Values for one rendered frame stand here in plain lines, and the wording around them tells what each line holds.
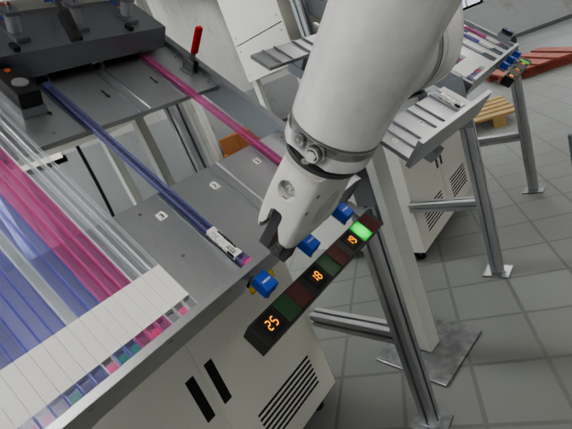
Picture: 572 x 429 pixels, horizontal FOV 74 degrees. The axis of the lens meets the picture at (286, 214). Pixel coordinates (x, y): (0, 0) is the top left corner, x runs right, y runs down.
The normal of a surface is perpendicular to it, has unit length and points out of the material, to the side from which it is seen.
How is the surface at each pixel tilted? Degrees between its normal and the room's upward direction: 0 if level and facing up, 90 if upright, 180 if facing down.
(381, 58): 113
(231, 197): 46
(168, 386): 90
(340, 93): 99
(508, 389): 0
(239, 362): 90
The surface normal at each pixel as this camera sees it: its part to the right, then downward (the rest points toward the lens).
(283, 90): -0.23, 0.40
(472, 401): -0.36, -0.88
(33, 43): 0.27, -0.64
